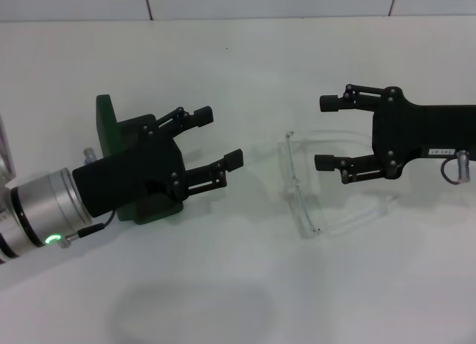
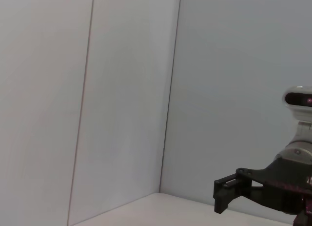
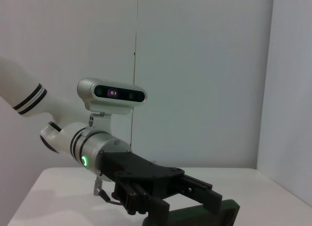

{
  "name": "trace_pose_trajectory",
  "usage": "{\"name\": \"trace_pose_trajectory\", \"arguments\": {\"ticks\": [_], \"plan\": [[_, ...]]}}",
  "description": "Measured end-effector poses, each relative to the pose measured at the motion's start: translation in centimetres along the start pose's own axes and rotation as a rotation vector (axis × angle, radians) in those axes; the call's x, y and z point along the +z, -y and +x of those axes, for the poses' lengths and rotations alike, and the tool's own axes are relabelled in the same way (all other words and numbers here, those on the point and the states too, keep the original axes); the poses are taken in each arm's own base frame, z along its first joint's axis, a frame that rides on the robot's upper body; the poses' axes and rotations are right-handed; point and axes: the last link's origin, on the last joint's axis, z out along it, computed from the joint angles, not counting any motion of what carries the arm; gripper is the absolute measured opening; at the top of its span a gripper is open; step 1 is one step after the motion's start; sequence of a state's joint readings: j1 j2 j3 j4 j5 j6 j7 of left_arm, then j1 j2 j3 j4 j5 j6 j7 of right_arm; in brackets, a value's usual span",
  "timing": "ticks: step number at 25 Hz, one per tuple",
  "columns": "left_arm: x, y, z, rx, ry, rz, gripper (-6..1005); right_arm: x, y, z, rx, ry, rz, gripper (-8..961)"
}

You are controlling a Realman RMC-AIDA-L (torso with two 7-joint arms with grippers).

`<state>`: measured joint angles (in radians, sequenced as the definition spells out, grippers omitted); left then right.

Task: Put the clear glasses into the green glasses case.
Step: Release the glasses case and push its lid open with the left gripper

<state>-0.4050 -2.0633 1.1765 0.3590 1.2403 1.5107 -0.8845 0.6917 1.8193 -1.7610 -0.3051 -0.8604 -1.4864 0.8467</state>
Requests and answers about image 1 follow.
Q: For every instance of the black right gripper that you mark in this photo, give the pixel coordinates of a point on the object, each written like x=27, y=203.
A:
x=409, y=132

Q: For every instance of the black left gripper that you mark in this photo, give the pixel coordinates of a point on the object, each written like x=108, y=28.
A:
x=148, y=173

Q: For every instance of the clear white glasses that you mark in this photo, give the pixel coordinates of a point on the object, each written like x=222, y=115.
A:
x=294, y=177

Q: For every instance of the green glasses case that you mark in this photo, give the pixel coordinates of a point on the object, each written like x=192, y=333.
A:
x=106, y=125

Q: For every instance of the silver and white left arm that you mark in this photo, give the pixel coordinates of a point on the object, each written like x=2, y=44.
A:
x=44, y=206

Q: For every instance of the silver left connector stub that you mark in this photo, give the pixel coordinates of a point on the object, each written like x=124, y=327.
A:
x=89, y=155

